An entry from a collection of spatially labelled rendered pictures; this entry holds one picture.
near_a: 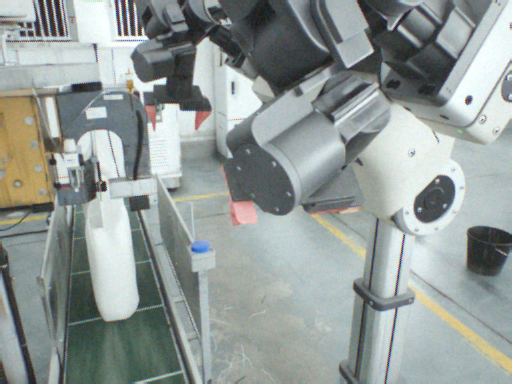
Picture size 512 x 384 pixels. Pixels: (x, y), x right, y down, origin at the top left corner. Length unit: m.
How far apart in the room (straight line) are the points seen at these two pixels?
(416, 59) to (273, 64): 0.16
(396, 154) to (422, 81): 0.19
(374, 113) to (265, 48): 0.10
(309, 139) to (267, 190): 0.04
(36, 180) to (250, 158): 1.11
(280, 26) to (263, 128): 0.08
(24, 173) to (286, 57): 1.11
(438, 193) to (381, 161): 0.23
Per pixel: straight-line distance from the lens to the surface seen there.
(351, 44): 0.31
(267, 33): 0.33
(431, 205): 0.84
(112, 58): 4.01
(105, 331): 1.84
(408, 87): 0.47
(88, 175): 1.35
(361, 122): 0.31
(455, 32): 0.44
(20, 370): 1.76
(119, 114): 1.29
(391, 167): 0.64
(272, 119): 0.28
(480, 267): 3.17
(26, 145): 1.33
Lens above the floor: 1.48
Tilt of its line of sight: 21 degrees down
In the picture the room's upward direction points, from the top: straight up
